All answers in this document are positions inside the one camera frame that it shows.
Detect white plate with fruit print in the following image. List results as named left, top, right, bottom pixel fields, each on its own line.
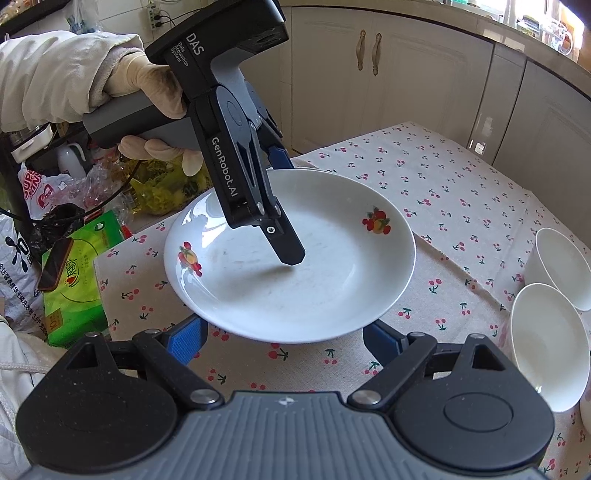
left=163, top=169, right=416, bottom=344

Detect white bowl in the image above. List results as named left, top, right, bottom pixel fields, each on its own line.
left=509, top=283, right=590, bottom=413
left=524, top=227, right=591, bottom=312

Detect left white sleeve forearm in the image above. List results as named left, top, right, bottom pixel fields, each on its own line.
left=1, top=31, right=143, bottom=133

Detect cream kitchen cabinets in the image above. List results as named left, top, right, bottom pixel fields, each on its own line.
left=242, top=1, right=590, bottom=240

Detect left gloved hand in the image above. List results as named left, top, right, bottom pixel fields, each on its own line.
left=105, top=50, right=205, bottom=177

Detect yellow plastic bag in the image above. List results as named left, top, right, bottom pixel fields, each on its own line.
left=114, top=155, right=212, bottom=216

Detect green tissue pack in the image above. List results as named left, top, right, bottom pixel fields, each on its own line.
left=42, top=211, right=123, bottom=348

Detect dark smartphone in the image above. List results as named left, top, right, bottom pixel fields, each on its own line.
left=37, top=237, right=74, bottom=292

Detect white printed plastic bag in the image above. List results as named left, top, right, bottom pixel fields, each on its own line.
left=0, top=215, right=47, bottom=340

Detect bronze cabinet handle left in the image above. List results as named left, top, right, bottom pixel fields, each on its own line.
left=356, top=29, right=367, bottom=71

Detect bronze cabinet handle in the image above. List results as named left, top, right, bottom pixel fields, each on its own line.
left=372, top=32, right=383, bottom=76
left=356, top=29, right=367, bottom=71

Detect bronze cabinet handle right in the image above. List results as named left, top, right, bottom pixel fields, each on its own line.
left=372, top=32, right=383, bottom=76

